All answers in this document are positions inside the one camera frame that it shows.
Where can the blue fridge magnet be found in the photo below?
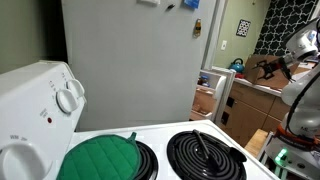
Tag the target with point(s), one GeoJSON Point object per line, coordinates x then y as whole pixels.
{"type": "Point", "coordinates": [192, 3]}

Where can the white wall outlet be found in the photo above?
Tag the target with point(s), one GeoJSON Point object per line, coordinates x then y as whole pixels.
{"type": "Point", "coordinates": [223, 45]}

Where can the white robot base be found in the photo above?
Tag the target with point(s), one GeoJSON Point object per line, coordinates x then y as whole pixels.
{"type": "Point", "coordinates": [304, 164]}

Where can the white refrigerator body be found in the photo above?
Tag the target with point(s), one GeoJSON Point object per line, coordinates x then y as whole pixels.
{"type": "Point", "coordinates": [138, 61]}

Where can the white fridge door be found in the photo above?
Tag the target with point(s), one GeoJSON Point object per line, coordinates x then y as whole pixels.
{"type": "Point", "coordinates": [211, 94]}

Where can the wooden block table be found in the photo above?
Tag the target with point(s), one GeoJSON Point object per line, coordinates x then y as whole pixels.
{"type": "Point", "coordinates": [256, 142]}

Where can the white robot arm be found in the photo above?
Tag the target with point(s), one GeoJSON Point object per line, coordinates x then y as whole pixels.
{"type": "Point", "coordinates": [302, 94]}

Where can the green quilted pot holder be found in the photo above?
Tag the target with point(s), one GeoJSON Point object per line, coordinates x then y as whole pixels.
{"type": "Point", "coordinates": [104, 157]}

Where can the white electric stove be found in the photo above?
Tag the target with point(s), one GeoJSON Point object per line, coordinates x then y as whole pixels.
{"type": "Point", "coordinates": [29, 113]}

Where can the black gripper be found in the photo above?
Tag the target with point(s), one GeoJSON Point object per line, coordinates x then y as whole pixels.
{"type": "Point", "coordinates": [281, 64]}

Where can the white stove knob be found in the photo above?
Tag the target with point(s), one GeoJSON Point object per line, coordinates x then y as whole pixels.
{"type": "Point", "coordinates": [67, 101]}
{"type": "Point", "coordinates": [76, 87]}
{"type": "Point", "coordinates": [23, 161]}

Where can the black coil burner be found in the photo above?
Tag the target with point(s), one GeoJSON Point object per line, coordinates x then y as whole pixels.
{"type": "Point", "coordinates": [195, 155]}
{"type": "Point", "coordinates": [148, 169]}

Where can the teal kettle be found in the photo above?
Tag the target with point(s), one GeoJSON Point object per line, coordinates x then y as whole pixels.
{"type": "Point", "coordinates": [237, 65]}

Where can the patterned wall picture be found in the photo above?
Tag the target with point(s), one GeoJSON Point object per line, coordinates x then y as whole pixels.
{"type": "Point", "coordinates": [243, 28]}

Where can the wooden kitchen cabinet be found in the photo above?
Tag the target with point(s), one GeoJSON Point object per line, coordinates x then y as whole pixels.
{"type": "Point", "coordinates": [248, 109]}

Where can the brown cardboard box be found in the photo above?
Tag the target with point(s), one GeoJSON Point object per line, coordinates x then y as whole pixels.
{"type": "Point", "coordinates": [251, 74]}

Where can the bottle shaped fridge magnet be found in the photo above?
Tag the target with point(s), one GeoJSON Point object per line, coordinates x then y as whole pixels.
{"type": "Point", "coordinates": [197, 28]}

